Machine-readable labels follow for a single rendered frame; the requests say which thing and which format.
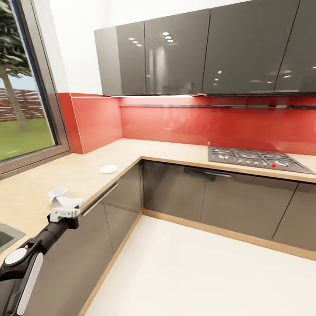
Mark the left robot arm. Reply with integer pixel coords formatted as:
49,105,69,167
0,205,80,316

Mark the paper coffee filter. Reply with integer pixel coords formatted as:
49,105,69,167
52,197,87,208

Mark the coffee cup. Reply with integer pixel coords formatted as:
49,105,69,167
49,187,68,204

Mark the saucer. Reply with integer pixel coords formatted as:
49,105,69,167
100,165,118,173

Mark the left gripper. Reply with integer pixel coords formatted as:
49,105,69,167
42,205,79,241

